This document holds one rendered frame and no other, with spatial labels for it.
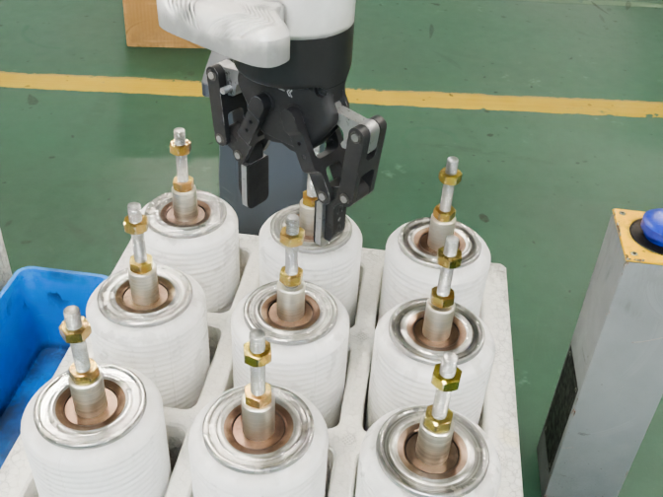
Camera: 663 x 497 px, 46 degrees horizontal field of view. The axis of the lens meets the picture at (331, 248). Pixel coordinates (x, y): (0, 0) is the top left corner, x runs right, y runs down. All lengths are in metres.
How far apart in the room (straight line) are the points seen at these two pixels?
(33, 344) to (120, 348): 0.34
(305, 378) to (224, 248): 0.17
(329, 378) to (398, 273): 0.12
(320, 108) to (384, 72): 1.15
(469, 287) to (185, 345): 0.25
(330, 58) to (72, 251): 0.72
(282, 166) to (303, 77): 0.45
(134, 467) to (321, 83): 0.29
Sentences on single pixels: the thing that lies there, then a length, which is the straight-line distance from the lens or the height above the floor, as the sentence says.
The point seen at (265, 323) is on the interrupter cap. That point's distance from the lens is 0.62.
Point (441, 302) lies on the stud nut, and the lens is 0.59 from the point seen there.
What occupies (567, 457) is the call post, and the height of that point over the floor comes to 0.08.
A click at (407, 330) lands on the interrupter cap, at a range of 0.62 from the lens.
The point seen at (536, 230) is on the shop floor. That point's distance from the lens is 1.21.
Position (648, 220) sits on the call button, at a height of 0.33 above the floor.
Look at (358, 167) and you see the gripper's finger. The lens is 0.49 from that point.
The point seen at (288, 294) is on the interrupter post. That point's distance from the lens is 0.60.
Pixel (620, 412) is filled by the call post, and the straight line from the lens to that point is 0.76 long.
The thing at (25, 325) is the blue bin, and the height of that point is 0.06.
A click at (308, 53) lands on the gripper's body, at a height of 0.49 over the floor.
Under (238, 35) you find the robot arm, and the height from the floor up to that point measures 0.51.
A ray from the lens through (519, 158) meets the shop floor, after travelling 1.39.
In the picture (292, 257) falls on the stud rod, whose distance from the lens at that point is 0.59.
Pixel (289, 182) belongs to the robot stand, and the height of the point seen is 0.17.
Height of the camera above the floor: 0.67
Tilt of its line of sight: 37 degrees down
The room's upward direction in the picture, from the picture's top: 3 degrees clockwise
